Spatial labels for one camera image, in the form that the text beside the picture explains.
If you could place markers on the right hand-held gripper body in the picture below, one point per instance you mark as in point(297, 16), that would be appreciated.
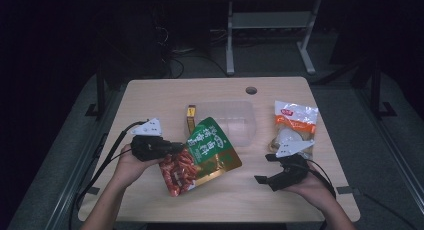
point(291, 173)

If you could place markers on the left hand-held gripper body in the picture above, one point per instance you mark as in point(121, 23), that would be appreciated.
point(150, 148)

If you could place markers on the green and red snack pouch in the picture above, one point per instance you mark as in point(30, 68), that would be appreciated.
point(203, 153)

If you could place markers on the clear plastic container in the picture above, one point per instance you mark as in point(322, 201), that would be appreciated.
point(233, 116)

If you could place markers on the person's left hand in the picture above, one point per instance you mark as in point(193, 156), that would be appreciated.
point(130, 168)

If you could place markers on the person's right hand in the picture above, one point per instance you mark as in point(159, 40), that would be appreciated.
point(315, 190)

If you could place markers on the white and orange food packet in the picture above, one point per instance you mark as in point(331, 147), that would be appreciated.
point(295, 118)

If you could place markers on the grey tape strip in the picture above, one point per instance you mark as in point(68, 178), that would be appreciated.
point(346, 190)
point(94, 190)

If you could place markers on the black metal stand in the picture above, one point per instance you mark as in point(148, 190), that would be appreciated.
point(376, 90)
point(100, 90)

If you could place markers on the white metal stand frame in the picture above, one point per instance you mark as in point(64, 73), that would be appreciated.
point(270, 20)

